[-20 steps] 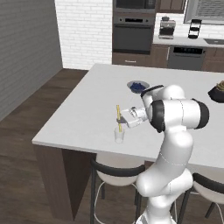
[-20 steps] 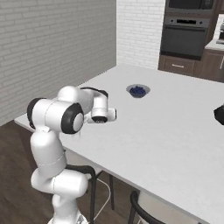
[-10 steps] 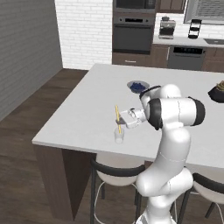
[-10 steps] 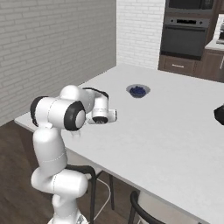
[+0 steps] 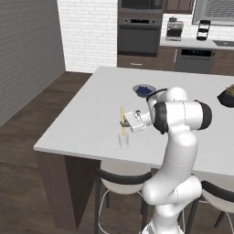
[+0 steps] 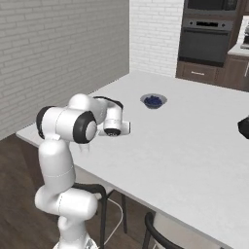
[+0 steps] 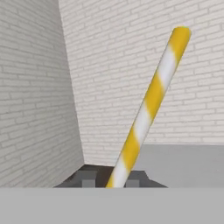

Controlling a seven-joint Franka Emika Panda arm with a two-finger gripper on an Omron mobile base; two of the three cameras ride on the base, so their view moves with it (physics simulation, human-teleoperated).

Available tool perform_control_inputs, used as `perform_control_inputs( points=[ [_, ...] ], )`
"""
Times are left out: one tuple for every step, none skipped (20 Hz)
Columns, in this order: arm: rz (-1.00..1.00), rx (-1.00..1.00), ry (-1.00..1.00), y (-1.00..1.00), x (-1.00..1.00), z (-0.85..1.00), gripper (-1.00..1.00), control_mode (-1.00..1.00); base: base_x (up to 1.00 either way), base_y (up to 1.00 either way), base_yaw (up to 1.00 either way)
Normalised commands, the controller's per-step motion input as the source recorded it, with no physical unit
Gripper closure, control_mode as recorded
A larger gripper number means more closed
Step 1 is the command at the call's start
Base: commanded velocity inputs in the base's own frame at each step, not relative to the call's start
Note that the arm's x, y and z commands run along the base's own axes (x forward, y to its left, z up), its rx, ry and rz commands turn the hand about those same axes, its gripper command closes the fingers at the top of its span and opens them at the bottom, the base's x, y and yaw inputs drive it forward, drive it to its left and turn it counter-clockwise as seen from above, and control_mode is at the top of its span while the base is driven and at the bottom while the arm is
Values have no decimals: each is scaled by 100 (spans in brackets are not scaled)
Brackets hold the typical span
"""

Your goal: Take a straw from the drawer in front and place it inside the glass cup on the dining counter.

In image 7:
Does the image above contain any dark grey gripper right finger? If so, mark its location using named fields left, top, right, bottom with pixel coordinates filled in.
left=125, top=170, right=168, bottom=189

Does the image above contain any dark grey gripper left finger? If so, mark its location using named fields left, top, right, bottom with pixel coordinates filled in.
left=53, top=170, right=98, bottom=189

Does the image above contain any yellow and white striped straw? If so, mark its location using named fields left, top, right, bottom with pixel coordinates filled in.
left=105, top=25, right=193, bottom=189

